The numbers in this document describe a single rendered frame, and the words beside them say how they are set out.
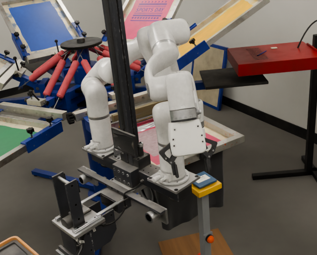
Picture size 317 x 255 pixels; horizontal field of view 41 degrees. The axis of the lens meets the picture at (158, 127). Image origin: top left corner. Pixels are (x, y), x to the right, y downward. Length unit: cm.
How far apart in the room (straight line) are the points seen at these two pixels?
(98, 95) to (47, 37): 227
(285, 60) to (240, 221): 121
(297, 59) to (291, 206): 112
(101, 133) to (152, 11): 231
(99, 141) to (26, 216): 189
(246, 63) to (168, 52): 178
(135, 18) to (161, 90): 283
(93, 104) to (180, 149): 72
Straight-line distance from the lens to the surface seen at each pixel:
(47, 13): 429
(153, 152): 224
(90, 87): 182
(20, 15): 426
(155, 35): 141
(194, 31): 347
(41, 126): 276
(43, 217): 362
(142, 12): 408
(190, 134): 119
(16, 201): 393
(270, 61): 313
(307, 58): 320
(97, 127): 188
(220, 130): 238
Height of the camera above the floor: 201
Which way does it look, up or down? 25 degrees down
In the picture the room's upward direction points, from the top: 6 degrees counter-clockwise
